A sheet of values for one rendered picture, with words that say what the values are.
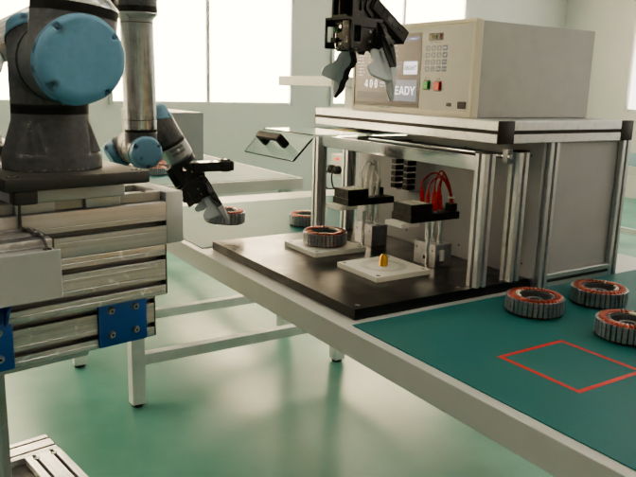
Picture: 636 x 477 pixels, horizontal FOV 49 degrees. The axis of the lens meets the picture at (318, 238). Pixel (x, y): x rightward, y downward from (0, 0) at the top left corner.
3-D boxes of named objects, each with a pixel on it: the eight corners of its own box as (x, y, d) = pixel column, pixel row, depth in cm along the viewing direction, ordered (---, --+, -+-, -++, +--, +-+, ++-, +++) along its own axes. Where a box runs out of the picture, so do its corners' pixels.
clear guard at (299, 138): (292, 162, 157) (292, 134, 155) (244, 151, 176) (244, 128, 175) (405, 157, 174) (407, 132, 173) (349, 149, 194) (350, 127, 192)
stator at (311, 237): (320, 250, 170) (320, 236, 169) (293, 241, 179) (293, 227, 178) (355, 245, 176) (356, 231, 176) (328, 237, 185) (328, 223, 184)
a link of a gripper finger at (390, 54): (378, 78, 122) (360, 36, 124) (384, 78, 123) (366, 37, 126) (395, 61, 119) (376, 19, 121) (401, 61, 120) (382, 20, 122)
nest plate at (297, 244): (315, 257, 168) (315, 253, 167) (284, 245, 180) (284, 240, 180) (365, 251, 176) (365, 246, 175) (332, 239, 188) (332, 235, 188)
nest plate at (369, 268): (377, 283, 148) (377, 277, 148) (337, 266, 160) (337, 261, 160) (430, 274, 156) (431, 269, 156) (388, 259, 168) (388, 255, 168)
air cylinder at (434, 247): (433, 268, 161) (435, 244, 160) (413, 260, 167) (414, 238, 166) (450, 265, 164) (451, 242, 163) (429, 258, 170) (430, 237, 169)
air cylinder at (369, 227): (371, 246, 181) (372, 225, 180) (354, 240, 187) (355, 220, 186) (386, 244, 184) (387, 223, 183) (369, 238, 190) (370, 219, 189)
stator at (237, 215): (208, 225, 185) (209, 212, 184) (200, 218, 195) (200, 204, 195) (249, 226, 189) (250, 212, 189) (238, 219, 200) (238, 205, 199)
